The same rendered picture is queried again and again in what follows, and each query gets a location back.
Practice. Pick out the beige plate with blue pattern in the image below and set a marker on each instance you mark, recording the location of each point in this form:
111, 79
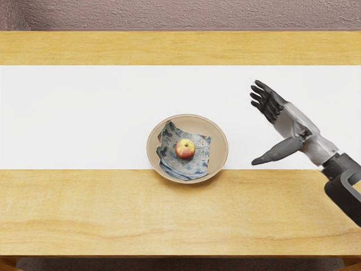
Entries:
208, 132

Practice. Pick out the red yellow apple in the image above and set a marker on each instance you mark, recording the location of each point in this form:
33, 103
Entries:
185, 148

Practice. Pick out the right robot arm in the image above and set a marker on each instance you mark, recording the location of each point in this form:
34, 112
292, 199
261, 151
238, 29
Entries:
342, 180

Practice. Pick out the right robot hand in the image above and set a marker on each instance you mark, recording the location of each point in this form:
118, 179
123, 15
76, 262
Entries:
287, 120

